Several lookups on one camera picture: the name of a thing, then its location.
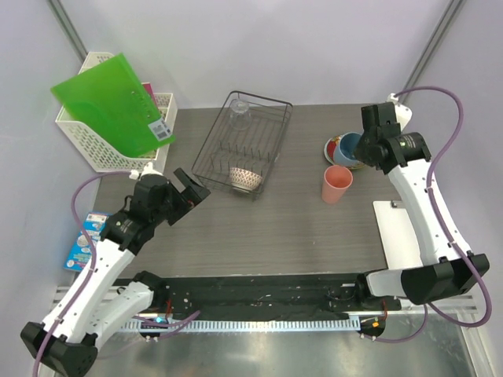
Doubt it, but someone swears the green plastic file folder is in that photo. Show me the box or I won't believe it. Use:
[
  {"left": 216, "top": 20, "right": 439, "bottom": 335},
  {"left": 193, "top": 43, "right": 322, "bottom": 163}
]
[{"left": 50, "top": 53, "right": 175, "bottom": 158}]

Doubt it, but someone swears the white clipboard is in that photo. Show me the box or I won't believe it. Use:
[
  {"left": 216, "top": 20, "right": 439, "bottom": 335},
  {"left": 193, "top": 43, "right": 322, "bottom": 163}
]
[{"left": 373, "top": 200, "right": 423, "bottom": 269}]

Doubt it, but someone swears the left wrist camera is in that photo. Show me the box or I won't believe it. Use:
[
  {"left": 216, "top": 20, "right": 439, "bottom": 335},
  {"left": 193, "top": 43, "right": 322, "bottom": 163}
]
[{"left": 129, "top": 162, "right": 163, "bottom": 181}]

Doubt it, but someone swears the red floral plate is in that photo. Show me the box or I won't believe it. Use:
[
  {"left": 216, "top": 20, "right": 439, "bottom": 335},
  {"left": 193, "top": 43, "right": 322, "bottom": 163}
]
[{"left": 323, "top": 134, "right": 365, "bottom": 170}]

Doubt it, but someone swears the clear glass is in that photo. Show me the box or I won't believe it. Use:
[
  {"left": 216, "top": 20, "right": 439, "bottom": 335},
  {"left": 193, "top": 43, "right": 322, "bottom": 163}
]
[{"left": 229, "top": 99, "right": 252, "bottom": 131}]

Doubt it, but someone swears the wire dish rack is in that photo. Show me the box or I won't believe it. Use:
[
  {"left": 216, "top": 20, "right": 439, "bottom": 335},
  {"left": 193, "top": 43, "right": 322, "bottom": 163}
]
[{"left": 192, "top": 90, "right": 293, "bottom": 199}]

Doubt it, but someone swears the white cable duct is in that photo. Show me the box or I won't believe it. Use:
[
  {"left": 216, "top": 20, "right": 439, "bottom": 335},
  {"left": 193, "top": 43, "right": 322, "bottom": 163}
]
[{"left": 117, "top": 318, "right": 362, "bottom": 333}]

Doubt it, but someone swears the pink plastic cup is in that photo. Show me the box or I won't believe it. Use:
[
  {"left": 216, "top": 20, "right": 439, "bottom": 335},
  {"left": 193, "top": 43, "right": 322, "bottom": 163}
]
[{"left": 321, "top": 165, "right": 353, "bottom": 204}]

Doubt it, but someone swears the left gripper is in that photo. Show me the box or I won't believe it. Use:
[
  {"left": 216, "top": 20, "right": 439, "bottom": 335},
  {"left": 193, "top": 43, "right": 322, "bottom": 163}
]
[{"left": 151, "top": 169, "right": 209, "bottom": 225}]

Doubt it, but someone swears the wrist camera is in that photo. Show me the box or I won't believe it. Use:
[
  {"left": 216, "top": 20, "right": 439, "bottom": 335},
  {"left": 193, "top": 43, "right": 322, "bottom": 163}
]
[
  {"left": 387, "top": 93, "right": 413, "bottom": 131},
  {"left": 129, "top": 162, "right": 163, "bottom": 181}
]

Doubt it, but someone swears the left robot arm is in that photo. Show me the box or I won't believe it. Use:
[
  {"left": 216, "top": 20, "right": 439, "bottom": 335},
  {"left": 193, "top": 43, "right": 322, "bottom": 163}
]
[{"left": 20, "top": 168, "right": 210, "bottom": 376}]

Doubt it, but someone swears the blue plastic cup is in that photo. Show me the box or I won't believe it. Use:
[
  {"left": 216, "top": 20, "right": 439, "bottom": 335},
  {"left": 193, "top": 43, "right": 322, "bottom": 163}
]
[{"left": 333, "top": 132, "right": 361, "bottom": 167}]

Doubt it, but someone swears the patterned ceramic bowl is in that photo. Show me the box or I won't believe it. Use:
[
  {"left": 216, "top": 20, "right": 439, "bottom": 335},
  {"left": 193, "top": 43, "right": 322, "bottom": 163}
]
[{"left": 229, "top": 167, "right": 263, "bottom": 192}]

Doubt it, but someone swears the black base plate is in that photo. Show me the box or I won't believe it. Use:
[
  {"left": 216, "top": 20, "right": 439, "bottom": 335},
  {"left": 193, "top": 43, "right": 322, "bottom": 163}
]
[{"left": 147, "top": 271, "right": 402, "bottom": 320}]

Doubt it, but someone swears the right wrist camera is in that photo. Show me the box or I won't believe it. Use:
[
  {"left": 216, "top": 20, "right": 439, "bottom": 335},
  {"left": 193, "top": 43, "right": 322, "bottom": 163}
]
[{"left": 387, "top": 93, "right": 413, "bottom": 131}]

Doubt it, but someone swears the blue booklet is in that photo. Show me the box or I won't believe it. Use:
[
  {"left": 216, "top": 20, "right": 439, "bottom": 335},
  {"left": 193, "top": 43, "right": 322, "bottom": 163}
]
[{"left": 63, "top": 212, "right": 109, "bottom": 273}]

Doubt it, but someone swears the white file organizer basket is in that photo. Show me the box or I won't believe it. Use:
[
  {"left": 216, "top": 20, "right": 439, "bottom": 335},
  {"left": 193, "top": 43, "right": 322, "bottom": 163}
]
[{"left": 55, "top": 52, "right": 178, "bottom": 173}]

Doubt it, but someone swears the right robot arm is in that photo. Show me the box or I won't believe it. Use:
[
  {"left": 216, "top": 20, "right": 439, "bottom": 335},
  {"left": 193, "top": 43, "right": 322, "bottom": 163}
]
[{"left": 161, "top": 106, "right": 468, "bottom": 310}]

